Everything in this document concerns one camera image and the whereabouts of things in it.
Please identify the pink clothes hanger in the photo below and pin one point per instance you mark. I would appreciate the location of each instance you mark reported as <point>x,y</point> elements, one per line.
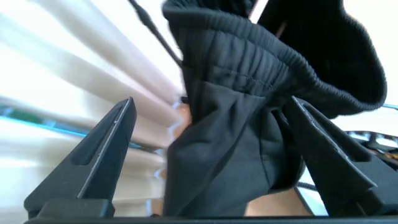
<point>281,30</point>

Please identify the black shorts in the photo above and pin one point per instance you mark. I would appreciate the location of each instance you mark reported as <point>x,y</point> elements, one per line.
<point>233,124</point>

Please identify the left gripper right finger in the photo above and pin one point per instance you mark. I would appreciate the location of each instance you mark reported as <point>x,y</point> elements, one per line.
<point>339,177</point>

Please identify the window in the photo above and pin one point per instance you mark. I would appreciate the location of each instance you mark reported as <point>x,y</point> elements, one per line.
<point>18,115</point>

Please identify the beige curtain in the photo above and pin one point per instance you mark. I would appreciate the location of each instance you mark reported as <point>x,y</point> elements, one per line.
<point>46,161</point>
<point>93,46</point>

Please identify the black clothes rack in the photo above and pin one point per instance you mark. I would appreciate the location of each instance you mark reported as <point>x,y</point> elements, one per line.
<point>145,19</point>

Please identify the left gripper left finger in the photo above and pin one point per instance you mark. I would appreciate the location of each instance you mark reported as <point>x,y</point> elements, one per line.
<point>93,174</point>

